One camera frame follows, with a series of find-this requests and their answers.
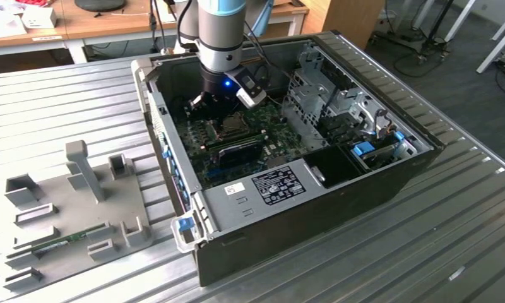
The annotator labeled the blue case latch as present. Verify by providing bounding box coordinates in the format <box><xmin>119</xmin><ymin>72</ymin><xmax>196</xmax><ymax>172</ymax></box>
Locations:
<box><xmin>175</xmin><ymin>217</ymin><xmax>194</xmax><ymax>234</ymax></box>

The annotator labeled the grey parts rack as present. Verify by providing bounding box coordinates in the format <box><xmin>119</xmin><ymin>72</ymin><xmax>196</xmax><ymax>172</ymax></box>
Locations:
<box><xmin>2</xmin><ymin>140</ymin><xmax>156</xmax><ymax>292</ymax></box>

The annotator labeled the silver metal drive cage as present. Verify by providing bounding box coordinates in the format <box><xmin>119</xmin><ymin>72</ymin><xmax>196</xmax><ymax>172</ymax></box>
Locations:
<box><xmin>283</xmin><ymin>42</ymin><xmax>388</xmax><ymax>143</ymax></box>

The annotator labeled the white table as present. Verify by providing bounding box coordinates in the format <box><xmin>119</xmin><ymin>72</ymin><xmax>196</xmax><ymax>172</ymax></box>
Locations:
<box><xmin>475</xmin><ymin>0</ymin><xmax>505</xmax><ymax>74</ymax></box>

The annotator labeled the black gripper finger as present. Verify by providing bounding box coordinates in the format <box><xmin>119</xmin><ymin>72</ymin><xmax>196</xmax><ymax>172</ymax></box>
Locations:
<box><xmin>188</xmin><ymin>93</ymin><xmax>220</xmax><ymax>126</ymax></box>

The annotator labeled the white plastic bag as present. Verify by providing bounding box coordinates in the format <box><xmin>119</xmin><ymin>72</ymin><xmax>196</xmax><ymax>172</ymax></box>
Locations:
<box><xmin>0</xmin><ymin>9</ymin><xmax>28</xmax><ymax>41</ymax></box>

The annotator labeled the green RAM stick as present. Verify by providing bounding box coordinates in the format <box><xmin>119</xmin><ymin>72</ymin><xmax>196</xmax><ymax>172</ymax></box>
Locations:
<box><xmin>32</xmin><ymin>224</ymin><xmax>111</xmax><ymax>254</ymax></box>
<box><xmin>204</xmin><ymin>134</ymin><xmax>266</xmax><ymax>153</ymax></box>

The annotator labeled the CPU socket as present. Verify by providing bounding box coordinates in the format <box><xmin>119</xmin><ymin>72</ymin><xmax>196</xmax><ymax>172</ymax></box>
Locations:
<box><xmin>207</xmin><ymin>112</ymin><xmax>251</xmax><ymax>140</ymax></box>

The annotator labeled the black round pad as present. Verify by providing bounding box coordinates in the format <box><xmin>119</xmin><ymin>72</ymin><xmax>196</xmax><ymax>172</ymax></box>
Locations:
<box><xmin>75</xmin><ymin>0</ymin><xmax>127</xmax><ymax>13</ymax></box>

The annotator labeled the black graphics card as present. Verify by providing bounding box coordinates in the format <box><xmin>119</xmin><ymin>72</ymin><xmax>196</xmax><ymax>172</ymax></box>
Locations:
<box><xmin>216</xmin><ymin>141</ymin><xmax>266</xmax><ymax>170</ymax></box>

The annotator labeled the hard disk in blue carrier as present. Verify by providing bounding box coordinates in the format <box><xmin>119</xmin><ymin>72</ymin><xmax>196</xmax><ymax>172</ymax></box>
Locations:
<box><xmin>348</xmin><ymin>141</ymin><xmax>408</xmax><ymax>173</ymax></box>

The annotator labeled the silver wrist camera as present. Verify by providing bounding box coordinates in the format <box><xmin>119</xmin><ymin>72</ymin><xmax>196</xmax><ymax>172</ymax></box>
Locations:
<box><xmin>223</xmin><ymin>66</ymin><xmax>267</xmax><ymax>109</ymax></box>

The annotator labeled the white cardboard box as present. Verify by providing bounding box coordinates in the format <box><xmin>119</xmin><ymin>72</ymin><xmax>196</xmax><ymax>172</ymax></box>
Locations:
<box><xmin>20</xmin><ymin>6</ymin><xmax>59</xmax><ymax>30</ymax></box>

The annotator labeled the black wheeled stand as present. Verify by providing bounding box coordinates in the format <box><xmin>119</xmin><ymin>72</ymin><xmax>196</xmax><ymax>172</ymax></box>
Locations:
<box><xmin>370</xmin><ymin>0</ymin><xmax>452</xmax><ymax>64</ymax></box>

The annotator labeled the grey power supply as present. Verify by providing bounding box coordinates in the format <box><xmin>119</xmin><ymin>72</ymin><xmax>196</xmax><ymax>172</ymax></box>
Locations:
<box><xmin>198</xmin><ymin>157</ymin><xmax>326</xmax><ymax>242</ymax></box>

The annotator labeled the metal socket cover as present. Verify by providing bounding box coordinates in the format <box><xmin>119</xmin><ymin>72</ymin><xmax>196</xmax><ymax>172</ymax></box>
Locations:
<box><xmin>210</xmin><ymin>113</ymin><xmax>251</xmax><ymax>140</ymax></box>

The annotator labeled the wooden cabinet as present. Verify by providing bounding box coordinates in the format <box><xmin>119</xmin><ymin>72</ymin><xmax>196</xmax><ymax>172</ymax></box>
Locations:
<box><xmin>303</xmin><ymin>0</ymin><xmax>386</xmax><ymax>51</ymax></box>

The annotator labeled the wooden desk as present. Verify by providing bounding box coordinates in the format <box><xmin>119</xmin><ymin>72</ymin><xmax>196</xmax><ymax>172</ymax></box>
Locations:
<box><xmin>0</xmin><ymin>0</ymin><xmax>311</xmax><ymax>58</ymax></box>

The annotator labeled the black PC case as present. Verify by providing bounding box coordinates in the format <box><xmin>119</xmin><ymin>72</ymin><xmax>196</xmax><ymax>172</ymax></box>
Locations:
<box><xmin>130</xmin><ymin>30</ymin><xmax>447</xmax><ymax>288</ymax></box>

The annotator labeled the green motherboard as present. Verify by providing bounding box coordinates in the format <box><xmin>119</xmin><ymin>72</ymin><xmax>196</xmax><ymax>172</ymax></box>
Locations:
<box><xmin>171</xmin><ymin>94</ymin><xmax>311</xmax><ymax>192</ymax></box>

